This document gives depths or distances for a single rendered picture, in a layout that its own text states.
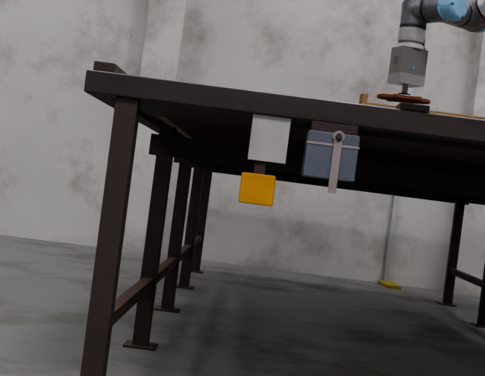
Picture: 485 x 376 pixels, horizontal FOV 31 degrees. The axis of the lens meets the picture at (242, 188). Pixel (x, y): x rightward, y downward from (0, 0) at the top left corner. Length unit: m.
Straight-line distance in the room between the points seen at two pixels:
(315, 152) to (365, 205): 5.23
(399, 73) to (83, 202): 5.23
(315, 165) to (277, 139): 0.12
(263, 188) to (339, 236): 5.22
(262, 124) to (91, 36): 5.34
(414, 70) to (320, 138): 0.41
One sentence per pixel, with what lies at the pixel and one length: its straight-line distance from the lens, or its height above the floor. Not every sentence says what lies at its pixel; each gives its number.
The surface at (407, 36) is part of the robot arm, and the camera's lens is 2.53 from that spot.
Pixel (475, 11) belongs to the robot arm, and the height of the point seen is 1.23.
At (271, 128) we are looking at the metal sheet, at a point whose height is 0.82.
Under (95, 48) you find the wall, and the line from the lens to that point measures 7.53.
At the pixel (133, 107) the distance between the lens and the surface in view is 2.31.
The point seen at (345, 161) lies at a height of 0.76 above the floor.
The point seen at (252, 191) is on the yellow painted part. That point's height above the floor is 0.65.
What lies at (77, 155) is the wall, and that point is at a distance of 7.47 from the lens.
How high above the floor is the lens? 0.66
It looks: level
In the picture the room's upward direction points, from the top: 7 degrees clockwise
